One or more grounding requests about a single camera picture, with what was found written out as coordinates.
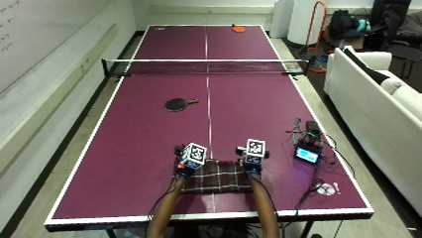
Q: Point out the person's left hand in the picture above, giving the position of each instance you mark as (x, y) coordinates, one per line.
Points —
(181, 162)

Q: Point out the person's right hand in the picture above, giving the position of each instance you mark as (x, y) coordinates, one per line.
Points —
(250, 164)

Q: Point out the dark plaid cloth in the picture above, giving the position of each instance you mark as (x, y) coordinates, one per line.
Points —
(215, 177)

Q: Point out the white marker cube on left glove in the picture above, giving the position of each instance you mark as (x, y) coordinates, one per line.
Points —
(194, 155)

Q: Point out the white marker cube on glove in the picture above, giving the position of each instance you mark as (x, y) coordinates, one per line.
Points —
(194, 155)
(254, 151)

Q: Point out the white marker cube on right glove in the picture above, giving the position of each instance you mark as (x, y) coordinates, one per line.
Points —
(254, 151)

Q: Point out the purple table tennis table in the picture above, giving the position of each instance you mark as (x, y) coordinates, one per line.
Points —
(206, 132)

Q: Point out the small computer with lit screen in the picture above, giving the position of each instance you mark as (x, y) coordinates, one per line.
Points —
(307, 152)

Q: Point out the black table tennis paddle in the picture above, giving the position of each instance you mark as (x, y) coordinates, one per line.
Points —
(177, 103)

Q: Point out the black power bank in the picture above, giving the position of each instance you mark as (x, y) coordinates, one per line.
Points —
(311, 125)

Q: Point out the black table tennis net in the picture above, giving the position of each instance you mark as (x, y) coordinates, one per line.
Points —
(206, 66)

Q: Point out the white sofa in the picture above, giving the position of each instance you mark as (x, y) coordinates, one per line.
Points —
(378, 112)

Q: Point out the black cushion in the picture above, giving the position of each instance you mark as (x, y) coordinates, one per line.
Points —
(364, 67)

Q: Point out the orange table tennis paddle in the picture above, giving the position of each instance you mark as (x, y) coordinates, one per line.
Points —
(238, 28)

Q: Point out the white round column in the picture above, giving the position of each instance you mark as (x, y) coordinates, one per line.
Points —
(303, 20)

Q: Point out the black backpack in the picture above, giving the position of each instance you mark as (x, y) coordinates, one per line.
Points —
(343, 20)

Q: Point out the whiteboard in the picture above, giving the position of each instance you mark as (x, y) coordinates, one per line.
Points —
(38, 36)

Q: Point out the black office chair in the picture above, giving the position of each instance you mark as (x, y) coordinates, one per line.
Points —
(395, 26)

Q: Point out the orange metal frame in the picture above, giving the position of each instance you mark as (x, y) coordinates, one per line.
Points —
(316, 33)

